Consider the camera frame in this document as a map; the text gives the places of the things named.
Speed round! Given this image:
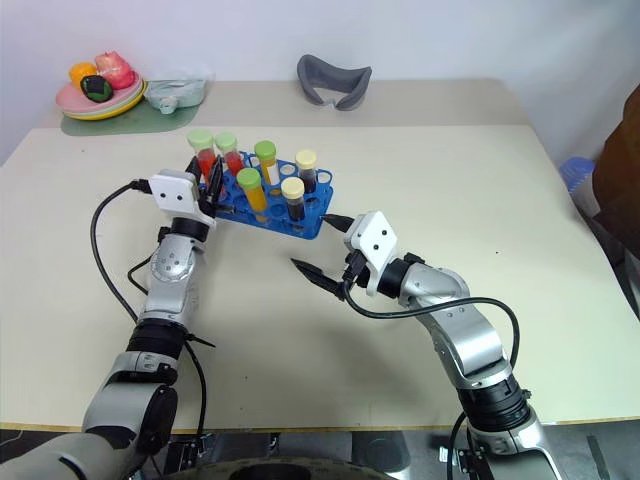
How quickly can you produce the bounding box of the clear bag with green contents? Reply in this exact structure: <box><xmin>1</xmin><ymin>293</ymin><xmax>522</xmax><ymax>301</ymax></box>
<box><xmin>144</xmin><ymin>69</ymin><xmax>217</xmax><ymax>116</ymax></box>

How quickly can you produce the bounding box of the yellow plate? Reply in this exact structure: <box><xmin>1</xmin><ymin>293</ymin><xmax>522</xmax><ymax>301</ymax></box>
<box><xmin>62</xmin><ymin>79</ymin><xmax>151</xmax><ymax>122</ymax></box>

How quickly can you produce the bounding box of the grey foam face pad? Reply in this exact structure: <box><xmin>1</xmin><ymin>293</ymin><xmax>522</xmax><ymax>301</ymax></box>
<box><xmin>295</xmin><ymin>53</ymin><xmax>374</xmax><ymax>113</ymax></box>

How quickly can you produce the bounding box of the labelled brown tube yellow cap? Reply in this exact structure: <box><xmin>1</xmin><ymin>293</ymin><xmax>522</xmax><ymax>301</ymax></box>
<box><xmin>279</xmin><ymin>176</ymin><xmax>307</xmax><ymax>223</ymax></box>

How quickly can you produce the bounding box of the light green plate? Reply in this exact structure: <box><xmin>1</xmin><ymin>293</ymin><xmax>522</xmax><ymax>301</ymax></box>
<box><xmin>60</xmin><ymin>82</ymin><xmax>147</xmax><ymax>118</ymax></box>

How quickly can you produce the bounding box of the black and green toy food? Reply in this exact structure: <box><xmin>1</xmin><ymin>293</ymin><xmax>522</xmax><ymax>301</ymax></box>
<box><xmin>79</xmin><ymin>74</ymin><xmax>113</xmax><ymax>103</ymax></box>

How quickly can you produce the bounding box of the brown wooden furniture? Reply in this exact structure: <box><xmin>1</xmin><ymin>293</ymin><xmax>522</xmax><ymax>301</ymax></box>
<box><xmin>591</xmin><ymin>81</ymin><xmax>640</xmax><ymax>322</ymax></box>

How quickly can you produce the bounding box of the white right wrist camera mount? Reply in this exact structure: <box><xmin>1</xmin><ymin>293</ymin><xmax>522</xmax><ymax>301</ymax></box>
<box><xmin>343</xmin><ymin>210</ymin><xmax>400</xmax><ymax>297</ymax></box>

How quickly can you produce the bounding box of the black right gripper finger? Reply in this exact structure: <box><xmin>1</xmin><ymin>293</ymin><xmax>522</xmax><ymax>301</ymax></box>
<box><xmin>324</xmin><ymin>213</ymin><xmax>358</xmax><ymax>235</ymax></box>
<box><xmin>290</xmin><ymin>257</ymin><xmax>347</xmax><ymax>302</ymax></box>

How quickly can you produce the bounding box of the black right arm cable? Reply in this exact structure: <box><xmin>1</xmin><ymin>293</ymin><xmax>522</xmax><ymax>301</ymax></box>
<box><xmin>343</xmin><ymin>252</ymin><xmax>522</xmax><ymax>372</ymax></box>

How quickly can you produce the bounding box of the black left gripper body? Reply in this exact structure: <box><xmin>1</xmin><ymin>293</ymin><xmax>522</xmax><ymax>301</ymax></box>
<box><xmin>197</xmin><ymin>184</ymin><xmax>237</xmax><ymax>219</ymax></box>

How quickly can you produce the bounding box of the dark tube yellow cap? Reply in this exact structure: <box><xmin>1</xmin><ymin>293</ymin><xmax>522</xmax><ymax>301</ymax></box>
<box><xmin>294</xmin><ymin>149</ymin><xmax>320</xmax><ymax>195</ymax></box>

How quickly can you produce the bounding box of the bottle with blue cap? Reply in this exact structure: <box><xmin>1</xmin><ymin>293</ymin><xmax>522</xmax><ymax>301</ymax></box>
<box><xmin>557</xmin><ymin>155</ymin><xmax>602</xmax><ymax>217</ymax></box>

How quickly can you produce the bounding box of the pink plate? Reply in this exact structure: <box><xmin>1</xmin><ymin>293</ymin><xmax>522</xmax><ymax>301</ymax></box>
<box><xmin>54</xmin><ymin>78</ymin><xmax>144</xmax><ymax>114</ymax></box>

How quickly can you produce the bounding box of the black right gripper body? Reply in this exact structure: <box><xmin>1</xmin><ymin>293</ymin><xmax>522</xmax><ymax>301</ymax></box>
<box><xmin>335</xmin><ymin>247</ymin><xmax>375</xmax><ymax>304</ymax></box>

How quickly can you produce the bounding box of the pink toy food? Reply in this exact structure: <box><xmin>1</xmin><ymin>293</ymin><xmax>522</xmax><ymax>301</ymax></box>
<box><xmin>94</xmin><ymin>49</ymin><xmax>136</xmax><ymax>90</ymax></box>

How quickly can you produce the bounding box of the orange toy fruit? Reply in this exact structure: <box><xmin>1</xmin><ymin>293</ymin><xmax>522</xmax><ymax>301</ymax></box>
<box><xmin>68</xmin><ymin>61</ymin><xmax>98</xmax><ymax>88</ymax></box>

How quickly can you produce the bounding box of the red tube green cap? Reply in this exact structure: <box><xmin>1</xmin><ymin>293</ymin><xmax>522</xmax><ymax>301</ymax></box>
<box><xmin>214</xmin><ymin>131</ymin><xmax>247</xmax><ymax>178</ymax></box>
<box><xmin>185</xmin><ymin>127</ymin><xmax>218</xmax><ymax>177</ymax></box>

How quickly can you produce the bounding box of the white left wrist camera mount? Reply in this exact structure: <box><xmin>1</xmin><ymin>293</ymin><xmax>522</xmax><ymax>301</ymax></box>
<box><xmin>148</xmin><ymin>169</ymin><xmax>218</xmax><ymax>232</ymax></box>

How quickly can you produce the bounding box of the grey round base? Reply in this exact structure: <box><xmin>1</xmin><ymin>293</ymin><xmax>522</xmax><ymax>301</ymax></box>
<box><xmin>359</xmin><ymin>431</ymin><xmax>405</xmax><ymax>470</ymax></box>

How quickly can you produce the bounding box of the labelled orange tube green cap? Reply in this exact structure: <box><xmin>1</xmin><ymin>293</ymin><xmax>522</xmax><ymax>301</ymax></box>
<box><xmin>252</xmin><ymin>140</ymin><xmax>280</xmax><ymax>188</ymax></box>

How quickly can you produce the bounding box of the blue test tube rack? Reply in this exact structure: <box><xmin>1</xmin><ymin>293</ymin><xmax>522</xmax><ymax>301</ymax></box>
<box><xmin>196</xmin><ymin>149</ymin><xmax>334</xmax><ymax>243</ymax></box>

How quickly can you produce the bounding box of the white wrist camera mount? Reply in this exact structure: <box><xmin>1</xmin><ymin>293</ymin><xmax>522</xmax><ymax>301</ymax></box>
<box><xmin>343</xmin><ymin>210</ymin><xmax>400</xmax><ymax>297</ymax></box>
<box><xmin>148</xmin><ymin>169</ymin><xmax>218</xmax><ymax>232</ymax></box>

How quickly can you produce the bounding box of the green place mat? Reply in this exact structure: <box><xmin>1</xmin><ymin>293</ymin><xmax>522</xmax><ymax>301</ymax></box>
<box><xmin>60</xmin><ymin>101</ymin><xmax>201</xmax><ymax>138</ymax></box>

